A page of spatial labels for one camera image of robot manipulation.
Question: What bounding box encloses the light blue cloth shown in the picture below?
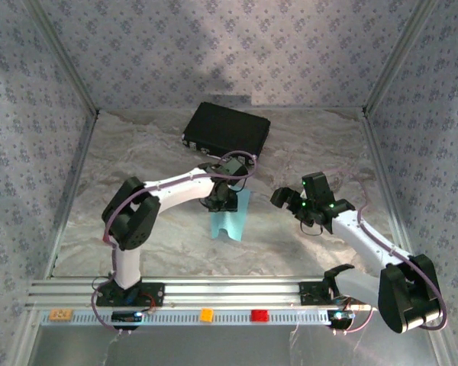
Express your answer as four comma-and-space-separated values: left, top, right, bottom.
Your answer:
208, 189, 252, 242

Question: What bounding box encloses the black hard case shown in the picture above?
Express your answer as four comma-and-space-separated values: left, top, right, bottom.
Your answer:
181, 101, 272, 163

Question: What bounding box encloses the black controller board with LED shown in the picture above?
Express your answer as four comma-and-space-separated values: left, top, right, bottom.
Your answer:
110, 310, 144, 326
327, 309, 356, 329

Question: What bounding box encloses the grey metal panel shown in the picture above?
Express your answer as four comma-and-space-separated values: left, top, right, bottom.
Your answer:
26, 326, 443, 366

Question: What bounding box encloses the orange label block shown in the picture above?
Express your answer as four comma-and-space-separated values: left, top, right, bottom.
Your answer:
48, 308, 74, 322

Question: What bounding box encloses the thin black cable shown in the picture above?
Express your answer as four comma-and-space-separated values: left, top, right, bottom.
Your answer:
300, 220, 324, 236

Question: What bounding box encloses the aluminium table side rail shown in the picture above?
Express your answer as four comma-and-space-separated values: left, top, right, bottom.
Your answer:
45, 112, 100, 279
360, 110, 415, 264

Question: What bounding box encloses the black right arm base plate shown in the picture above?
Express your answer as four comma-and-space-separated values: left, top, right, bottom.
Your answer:
298, 281, 343, 306

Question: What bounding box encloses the aluminium mounting rail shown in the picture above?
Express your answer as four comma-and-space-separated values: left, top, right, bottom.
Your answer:
24, 277, 382, 310

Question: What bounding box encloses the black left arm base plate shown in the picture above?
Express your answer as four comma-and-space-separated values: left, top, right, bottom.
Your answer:
95, 281, 166, 308

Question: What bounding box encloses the white slotted cable duct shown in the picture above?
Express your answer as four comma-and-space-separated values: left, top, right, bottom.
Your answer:
40, 309, 335, 327

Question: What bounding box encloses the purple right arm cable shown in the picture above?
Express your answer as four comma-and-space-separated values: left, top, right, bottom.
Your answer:
327, 167, 450, 336

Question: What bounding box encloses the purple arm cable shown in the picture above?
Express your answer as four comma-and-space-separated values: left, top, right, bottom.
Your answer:
91, 150, 257, 336
327, 167, 450, 336

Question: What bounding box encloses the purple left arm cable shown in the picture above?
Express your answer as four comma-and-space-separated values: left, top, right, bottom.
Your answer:
91, 150, 257, 336

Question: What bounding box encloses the aluminium corner post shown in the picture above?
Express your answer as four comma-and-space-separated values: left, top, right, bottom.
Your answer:
363, 0, 440, 117
24, 0, 100, 117

